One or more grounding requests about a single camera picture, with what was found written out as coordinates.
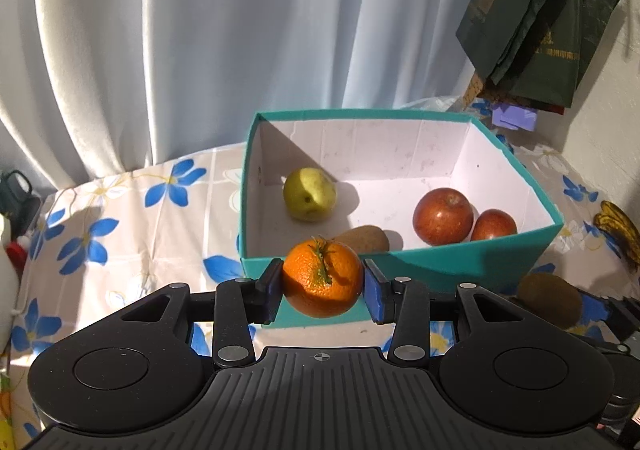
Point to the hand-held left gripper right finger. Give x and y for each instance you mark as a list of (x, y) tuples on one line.
[(374, 295)]

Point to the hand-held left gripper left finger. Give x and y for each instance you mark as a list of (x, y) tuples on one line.
[(270, 295)]

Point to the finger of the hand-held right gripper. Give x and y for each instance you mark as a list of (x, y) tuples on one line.
[(619, 349), (595, 307)]

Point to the brown kiwi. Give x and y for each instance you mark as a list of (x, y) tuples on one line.
[(550, 300), (367, 239)]

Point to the orange with stem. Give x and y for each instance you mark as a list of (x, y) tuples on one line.
[(320, 287)]

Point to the yellow green pear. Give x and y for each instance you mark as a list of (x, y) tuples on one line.
[(307, 195)]

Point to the teal cardboard box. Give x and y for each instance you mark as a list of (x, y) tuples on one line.
[(380, 150)]

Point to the bunch of ripe bananas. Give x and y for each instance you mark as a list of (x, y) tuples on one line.
[(620, 230)]

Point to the large red apple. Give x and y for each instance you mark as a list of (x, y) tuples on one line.
[(442, 217)]

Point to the small dark red apple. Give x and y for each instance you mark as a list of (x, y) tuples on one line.
[(495, 227)]

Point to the blue floral tablecloth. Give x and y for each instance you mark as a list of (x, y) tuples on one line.
[(125, 240)]

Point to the purple paper item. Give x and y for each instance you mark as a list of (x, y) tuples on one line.
[(515, 116)]

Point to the brown patterned box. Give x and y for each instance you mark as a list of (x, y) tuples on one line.
[(472, 90)]

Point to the white curtain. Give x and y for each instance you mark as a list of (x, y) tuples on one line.
[(225, 30)]

